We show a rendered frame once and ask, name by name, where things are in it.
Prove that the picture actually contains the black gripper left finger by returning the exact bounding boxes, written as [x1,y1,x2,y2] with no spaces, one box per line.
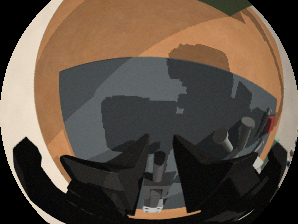
[60,134,149,216]

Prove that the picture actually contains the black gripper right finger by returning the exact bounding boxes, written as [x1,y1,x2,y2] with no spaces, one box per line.
[173,135,258,213]

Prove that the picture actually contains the dark grey flat bar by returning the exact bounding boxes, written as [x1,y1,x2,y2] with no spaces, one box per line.
[149,189,161,208]

